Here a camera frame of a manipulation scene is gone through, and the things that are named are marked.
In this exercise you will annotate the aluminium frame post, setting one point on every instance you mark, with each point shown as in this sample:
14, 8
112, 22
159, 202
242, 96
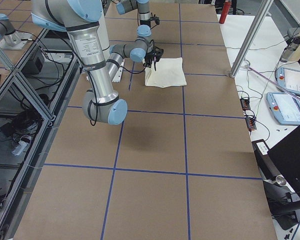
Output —
250, 36

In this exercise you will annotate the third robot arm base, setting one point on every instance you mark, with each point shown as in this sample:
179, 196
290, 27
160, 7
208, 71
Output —
10, 38

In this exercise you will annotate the black monitor on stand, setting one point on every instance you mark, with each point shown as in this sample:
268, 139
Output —
280, 166

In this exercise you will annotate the near blue teach pendant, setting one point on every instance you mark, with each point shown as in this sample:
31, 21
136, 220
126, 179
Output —
285, 108

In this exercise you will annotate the reacher grabber stick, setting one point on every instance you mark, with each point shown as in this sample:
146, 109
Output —
249, 68

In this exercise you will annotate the lower orange connector board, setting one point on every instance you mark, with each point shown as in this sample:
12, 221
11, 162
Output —
250, 123

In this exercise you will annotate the white power strip on floor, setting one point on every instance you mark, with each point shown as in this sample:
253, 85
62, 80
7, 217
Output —
19, 148

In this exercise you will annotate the upper orange connector board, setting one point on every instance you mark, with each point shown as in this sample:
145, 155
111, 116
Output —
245, 103

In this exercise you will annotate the orange connector board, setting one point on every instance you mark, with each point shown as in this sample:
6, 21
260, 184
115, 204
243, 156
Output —
250, 123
245, 103

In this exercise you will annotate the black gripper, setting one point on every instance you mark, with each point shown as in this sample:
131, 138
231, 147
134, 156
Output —
150, 58

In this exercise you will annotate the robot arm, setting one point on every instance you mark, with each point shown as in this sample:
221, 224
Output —
142, 7
81, 19

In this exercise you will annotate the black box under table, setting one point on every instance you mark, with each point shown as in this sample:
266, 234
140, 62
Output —
34, 64

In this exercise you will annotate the far blue teach pendant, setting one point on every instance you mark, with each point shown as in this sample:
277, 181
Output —
288, 79

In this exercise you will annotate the grey water bottle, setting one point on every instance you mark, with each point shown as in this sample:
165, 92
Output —
290, 49

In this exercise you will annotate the blue teach pendant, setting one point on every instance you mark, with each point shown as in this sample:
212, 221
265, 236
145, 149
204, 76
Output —
288, 79
285, 108

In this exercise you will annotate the white long-sleeve cat shirt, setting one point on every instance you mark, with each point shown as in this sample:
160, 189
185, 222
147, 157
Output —
169, 73

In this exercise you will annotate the red cylinder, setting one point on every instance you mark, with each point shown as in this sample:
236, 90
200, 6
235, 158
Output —
225, 10

